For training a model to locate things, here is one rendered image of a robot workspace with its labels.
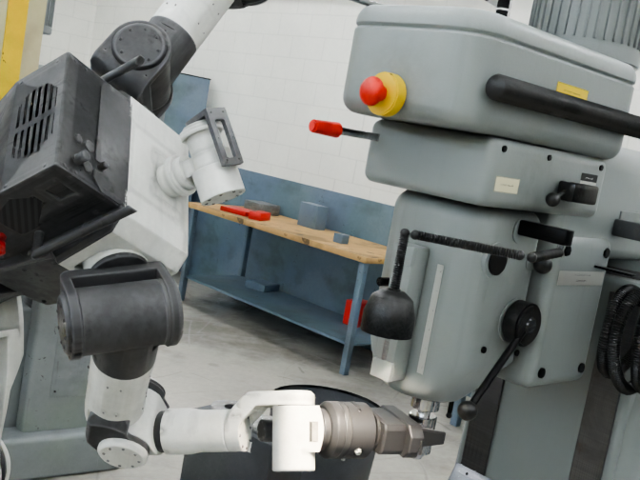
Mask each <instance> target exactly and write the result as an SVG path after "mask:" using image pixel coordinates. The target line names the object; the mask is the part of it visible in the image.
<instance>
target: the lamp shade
mask: <svg viewBox="0 0 640 480"><path fill-rule="evenodd" d="M414 323H415V311H414V304H413V301H412V300H411V298H410V297H409V296H408V295H407V294H406V293H405V292H404V291H401V290H393V289H391V288H390V287H388V288H382V289H380V290H378V291H375V292H373V293H372V294H371V296H370V299H369V300H368V302H367V304H366V306H365V307H364V310H363V315H362V321H361V326H360V329H361V330H362V331H364V332H366V333H368V334H371V335H374V336H378V337H382V338H387V339H392V340H410V339H411V338H412V334H413V328H414Z"/></svg>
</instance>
